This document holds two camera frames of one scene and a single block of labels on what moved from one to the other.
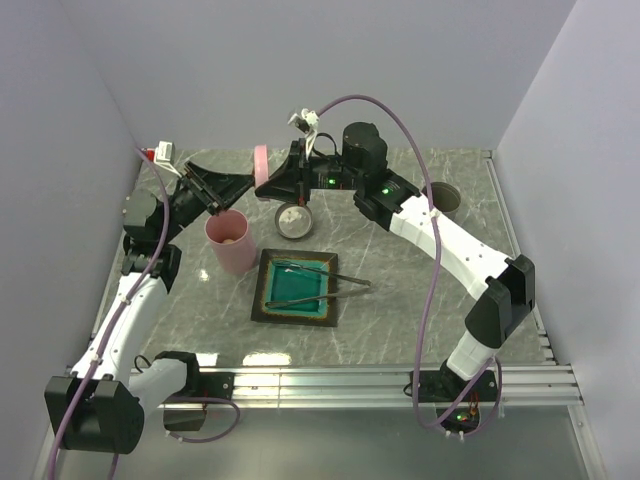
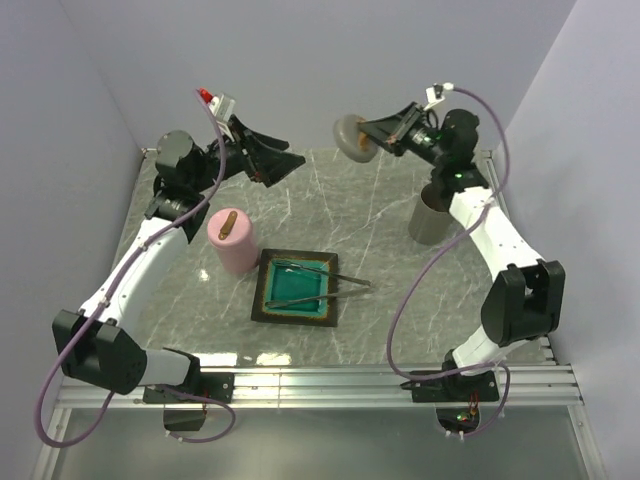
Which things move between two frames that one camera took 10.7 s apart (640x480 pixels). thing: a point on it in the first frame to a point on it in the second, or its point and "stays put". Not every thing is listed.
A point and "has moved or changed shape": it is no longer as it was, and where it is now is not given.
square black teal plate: (282, 283) stays put
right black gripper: (287, 182) to (394, 126)
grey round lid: (293, 221) has moved or changed shape
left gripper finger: (218, 189) to (270, 167)
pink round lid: (261, 167) has moved or changed shape
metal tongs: (323, 273) stays put
